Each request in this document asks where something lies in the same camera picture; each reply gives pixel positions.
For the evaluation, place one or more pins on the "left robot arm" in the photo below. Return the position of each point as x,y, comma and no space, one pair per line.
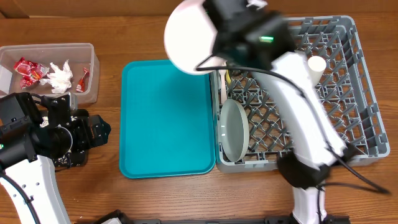
36,131

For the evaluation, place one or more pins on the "white round plate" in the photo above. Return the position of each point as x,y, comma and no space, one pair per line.
189,36

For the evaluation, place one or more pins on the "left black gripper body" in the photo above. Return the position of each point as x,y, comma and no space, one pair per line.
81,139

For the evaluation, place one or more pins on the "clear plastic bin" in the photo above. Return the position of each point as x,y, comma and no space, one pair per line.
80,55

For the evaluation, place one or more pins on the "black plastic bin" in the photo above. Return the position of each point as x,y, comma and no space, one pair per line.
77,158

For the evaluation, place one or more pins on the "yellow plastic spoon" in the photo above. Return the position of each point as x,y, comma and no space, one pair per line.
228,78

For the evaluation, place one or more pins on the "teal plastic tray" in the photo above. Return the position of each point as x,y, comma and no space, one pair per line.
166,125

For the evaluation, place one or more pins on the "small red sauce packet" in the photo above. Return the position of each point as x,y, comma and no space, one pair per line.
81,83

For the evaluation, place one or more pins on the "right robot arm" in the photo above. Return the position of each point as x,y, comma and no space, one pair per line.
260,41

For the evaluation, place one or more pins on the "white plastic fork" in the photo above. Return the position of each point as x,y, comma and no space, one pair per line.
223,93

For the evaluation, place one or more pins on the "grey dishwasher rack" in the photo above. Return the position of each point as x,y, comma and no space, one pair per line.
345,90

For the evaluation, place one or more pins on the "grey round plate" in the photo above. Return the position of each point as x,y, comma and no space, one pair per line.
234,130

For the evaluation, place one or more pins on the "white rice grains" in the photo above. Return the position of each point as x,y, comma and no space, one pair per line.
57,142

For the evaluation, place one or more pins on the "white paper cup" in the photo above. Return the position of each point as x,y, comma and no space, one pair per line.
316,66

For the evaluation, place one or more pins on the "white napkin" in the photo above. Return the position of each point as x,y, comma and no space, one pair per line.
60,79

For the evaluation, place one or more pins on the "large red snack wrapper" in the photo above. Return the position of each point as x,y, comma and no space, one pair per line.
31,72

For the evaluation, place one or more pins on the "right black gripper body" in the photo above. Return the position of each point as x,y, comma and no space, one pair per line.
219,51

